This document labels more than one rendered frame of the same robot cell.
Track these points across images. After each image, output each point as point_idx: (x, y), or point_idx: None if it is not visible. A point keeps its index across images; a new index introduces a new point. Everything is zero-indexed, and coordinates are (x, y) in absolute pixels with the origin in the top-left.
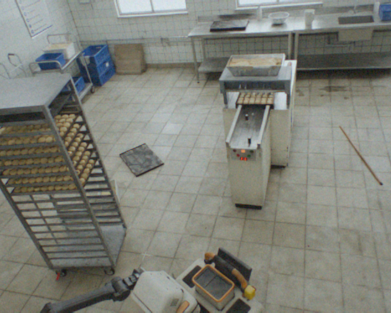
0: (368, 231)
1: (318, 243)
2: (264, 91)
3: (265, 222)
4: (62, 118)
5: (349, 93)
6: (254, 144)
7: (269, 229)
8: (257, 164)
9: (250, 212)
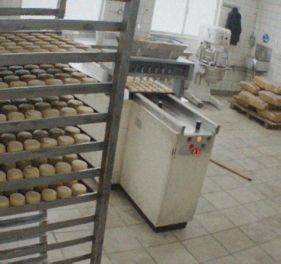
0: (279, 214)
1: (260, 236)
2: (164, 77)
3: (203, 238)
4: (37, 36)
5: None
6: (205, 130)
7: (213, 242)
8: (205, 159)
9: (176, 232)
